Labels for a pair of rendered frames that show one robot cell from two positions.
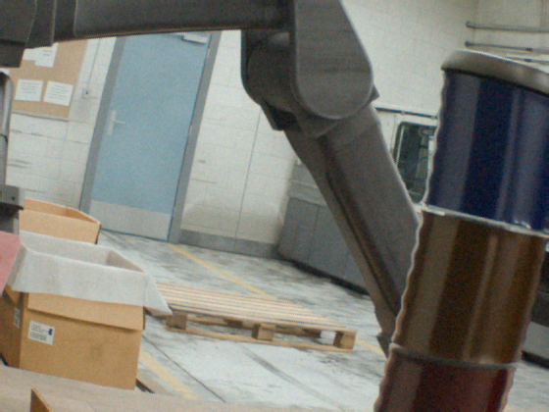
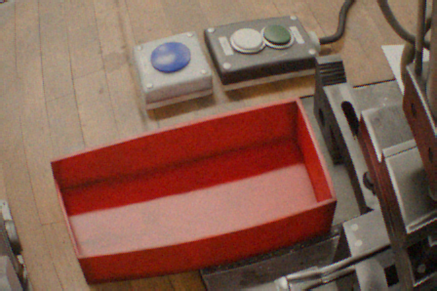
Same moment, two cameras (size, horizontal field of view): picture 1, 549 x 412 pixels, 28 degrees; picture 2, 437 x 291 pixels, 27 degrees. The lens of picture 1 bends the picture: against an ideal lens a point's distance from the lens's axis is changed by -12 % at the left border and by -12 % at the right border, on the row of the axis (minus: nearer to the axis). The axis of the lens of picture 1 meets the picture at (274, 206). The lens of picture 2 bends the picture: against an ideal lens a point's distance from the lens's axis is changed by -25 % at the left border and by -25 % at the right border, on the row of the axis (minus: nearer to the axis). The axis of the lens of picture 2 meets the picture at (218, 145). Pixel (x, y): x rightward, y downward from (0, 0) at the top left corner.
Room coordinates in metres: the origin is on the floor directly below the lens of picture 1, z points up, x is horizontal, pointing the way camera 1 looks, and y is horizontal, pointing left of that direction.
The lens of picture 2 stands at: (0.65, 0.21, 1.78)
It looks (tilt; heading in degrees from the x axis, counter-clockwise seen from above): 55 degrees down; 280
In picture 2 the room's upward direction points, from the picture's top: straight up
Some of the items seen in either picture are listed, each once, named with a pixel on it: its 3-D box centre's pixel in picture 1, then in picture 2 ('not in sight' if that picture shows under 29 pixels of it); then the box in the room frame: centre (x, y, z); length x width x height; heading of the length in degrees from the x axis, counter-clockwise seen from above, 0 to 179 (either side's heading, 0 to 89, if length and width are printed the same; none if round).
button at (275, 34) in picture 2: not in sight; (277, 38); (0.72, -0.52, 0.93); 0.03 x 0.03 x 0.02
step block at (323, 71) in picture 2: not in sight; (337, 107); (0.65, -0.43, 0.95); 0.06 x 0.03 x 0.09; 116
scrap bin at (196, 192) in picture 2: not in sight; (183, 201); (0.77, -0.32, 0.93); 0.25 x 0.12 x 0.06; 26
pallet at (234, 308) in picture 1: (233, 315); not in sight; (7.37, 0.11, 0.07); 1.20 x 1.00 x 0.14; 115
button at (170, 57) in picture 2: not in sight; (170, 60); (0.82, -0.47, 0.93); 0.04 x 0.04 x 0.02
